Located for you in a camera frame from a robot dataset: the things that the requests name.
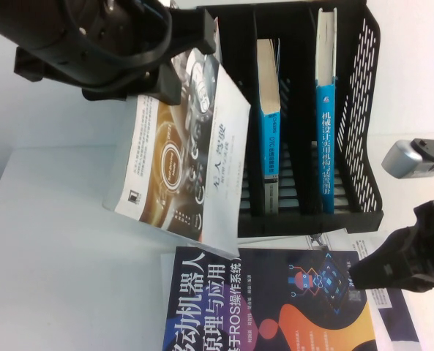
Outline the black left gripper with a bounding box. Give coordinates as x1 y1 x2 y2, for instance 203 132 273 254
13 0 218 106

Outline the white autonomous driving book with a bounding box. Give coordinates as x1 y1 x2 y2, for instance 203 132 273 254
102 47 252 259

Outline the blue and grey spine book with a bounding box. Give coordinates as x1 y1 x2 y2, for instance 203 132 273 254
255 39 282 215

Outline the black plastic book stand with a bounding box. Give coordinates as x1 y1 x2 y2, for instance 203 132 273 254
195 0 385 239

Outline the blue book with white title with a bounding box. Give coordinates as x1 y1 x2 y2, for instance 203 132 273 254
314 7 338 214

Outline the dark robot book orange print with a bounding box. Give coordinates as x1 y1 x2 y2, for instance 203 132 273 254
160 245 381 351

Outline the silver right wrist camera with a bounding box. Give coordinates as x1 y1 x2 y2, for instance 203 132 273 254
381 140 434 180

